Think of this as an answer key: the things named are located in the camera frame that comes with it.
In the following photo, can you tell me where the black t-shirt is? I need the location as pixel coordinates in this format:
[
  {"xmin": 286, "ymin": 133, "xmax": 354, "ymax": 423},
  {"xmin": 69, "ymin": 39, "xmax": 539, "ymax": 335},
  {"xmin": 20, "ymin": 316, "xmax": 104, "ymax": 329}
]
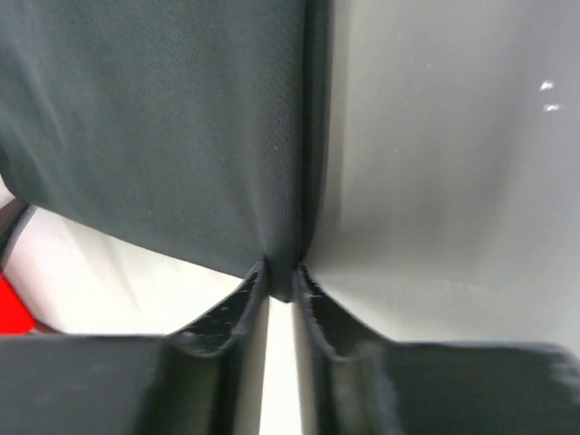
[{"xmin": 1, "ymin": 1, "xmax": 332, "ymax": 302}]

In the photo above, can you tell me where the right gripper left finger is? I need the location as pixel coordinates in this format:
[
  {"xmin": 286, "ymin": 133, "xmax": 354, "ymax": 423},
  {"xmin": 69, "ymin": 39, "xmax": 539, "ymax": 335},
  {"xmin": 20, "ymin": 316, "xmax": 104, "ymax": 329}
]
[{"xmin": 1, "ymin": 264, "xmax": 268, "ymax": 434}]

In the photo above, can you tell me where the red plastic bin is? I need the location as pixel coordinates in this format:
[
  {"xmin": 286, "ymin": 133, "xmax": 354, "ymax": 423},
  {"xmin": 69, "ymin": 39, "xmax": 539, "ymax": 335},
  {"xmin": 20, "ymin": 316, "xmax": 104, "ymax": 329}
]
[{"xmin": 0, "ymin": 275, "xmax": 36, "ymax": 335}]

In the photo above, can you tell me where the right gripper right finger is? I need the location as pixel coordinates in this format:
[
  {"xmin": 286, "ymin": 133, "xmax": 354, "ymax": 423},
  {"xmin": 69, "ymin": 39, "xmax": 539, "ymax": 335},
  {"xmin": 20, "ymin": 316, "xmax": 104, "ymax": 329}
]
[{"xmin": 292, "ymin": 266, "xmax": 579, "ymax": 434}]

